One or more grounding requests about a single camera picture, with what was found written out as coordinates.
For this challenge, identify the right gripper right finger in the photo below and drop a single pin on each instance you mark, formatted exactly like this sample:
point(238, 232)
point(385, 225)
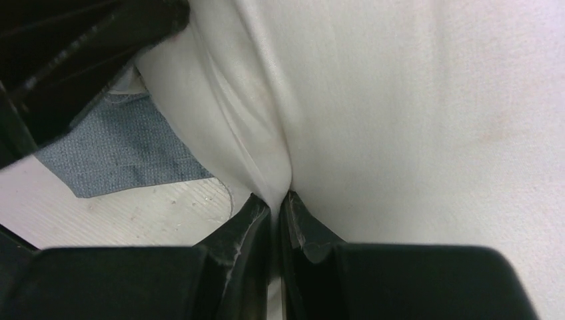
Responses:
point(325, 277)

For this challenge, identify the cream white pillow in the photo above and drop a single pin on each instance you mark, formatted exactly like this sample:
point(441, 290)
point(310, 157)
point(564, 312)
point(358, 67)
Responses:
point(395, 121)

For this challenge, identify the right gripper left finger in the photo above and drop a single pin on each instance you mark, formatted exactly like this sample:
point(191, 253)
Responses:
point(224, 276)

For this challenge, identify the patchwork and blue pillowcase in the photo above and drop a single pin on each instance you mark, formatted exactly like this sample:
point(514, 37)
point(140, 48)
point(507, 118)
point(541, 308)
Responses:
point(122, 143)

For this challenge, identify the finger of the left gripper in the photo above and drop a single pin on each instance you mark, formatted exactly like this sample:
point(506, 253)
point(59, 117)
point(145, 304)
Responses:
point(58, 58)

